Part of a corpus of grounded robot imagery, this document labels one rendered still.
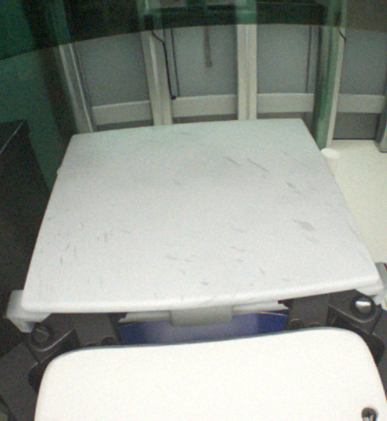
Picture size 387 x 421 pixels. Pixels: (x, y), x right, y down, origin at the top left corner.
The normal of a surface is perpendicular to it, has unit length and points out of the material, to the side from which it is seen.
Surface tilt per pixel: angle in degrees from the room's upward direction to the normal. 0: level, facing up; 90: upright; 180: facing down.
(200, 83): 90
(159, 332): 93
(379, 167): 0
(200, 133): 4
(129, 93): 90
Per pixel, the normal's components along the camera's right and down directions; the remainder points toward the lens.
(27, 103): 0.00, 0.67
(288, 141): -0.04, -0.70
